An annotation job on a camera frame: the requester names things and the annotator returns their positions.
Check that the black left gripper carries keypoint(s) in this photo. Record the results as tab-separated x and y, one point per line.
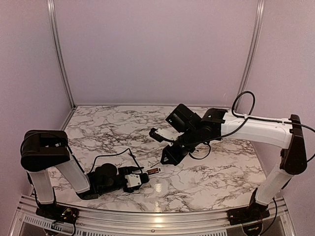
129	169

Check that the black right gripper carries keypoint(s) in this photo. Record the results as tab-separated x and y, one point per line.
174	159

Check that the white remote control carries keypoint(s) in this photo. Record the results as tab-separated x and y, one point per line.
153	171

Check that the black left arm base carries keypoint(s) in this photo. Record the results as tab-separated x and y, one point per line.
58	213

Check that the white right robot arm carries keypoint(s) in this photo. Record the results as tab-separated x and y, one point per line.
218	124

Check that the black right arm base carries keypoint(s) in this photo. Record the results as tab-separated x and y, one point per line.
253	212

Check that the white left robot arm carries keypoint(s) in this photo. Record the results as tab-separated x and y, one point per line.
88	186

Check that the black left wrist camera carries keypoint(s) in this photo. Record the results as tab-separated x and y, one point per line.
135	181

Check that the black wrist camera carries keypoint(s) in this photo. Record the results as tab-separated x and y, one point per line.
162	135
135	181

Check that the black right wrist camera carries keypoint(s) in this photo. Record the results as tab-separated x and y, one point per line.
162	135

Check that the aluminium front frame rail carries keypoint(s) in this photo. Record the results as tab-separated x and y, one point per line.
99	222

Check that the aluminium right corner post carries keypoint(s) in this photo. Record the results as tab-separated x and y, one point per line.
253	45

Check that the aluminium corner post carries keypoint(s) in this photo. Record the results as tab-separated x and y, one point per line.
59	54
253	45

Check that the aluminium left corner post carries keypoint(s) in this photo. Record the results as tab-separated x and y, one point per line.
59	54

